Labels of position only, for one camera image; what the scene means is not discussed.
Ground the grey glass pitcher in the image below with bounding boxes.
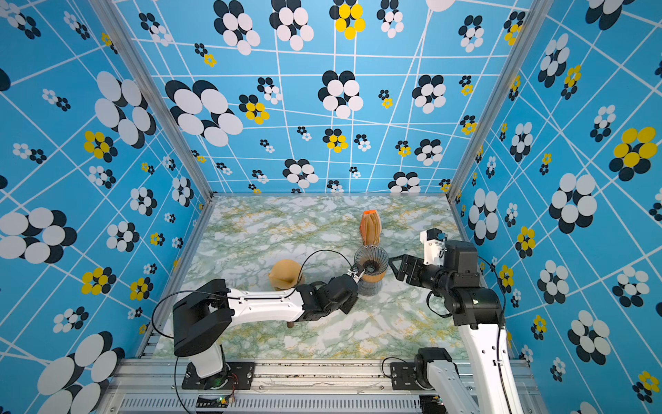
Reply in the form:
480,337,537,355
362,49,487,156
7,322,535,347
358,279,384,297

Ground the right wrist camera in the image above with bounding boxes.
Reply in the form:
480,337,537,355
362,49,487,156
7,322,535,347
420,228,447,266

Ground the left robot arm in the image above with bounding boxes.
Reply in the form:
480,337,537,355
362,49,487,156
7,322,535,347
172,272,361,380

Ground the grey glass dripper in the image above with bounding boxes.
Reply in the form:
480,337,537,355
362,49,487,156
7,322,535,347
354,245,389,276

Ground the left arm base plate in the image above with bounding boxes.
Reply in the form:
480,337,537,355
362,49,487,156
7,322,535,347
181,362,256,391

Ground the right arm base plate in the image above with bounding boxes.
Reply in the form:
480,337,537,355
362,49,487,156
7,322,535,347
388,362,425,391

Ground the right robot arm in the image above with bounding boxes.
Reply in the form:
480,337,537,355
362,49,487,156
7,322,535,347
389,241,523,413

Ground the orange coffee filter pack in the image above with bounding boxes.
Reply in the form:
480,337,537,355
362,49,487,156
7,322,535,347
360,210,382,246

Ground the wooden dripper ring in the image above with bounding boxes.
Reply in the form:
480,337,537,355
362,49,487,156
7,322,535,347
356,266,388,284

